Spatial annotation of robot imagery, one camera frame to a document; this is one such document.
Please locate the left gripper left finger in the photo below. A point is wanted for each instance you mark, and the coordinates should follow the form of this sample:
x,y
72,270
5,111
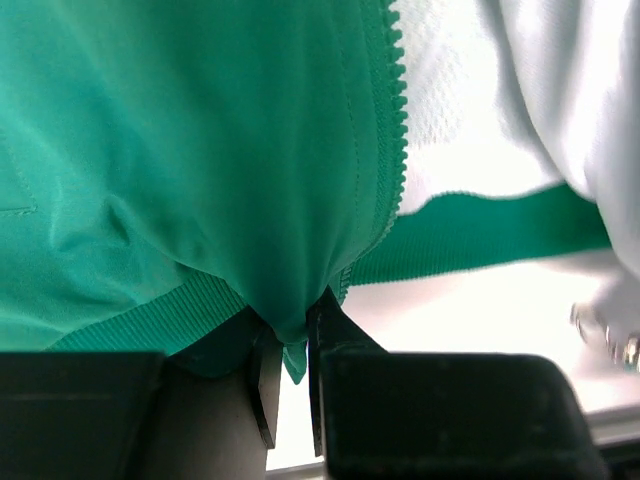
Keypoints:
x,y
260,370

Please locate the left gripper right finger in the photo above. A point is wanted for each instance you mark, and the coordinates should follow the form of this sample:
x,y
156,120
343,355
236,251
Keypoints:
x,y
329,329

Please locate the green zip jacket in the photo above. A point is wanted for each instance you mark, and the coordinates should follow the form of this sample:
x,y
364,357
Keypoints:
x,y
165,164

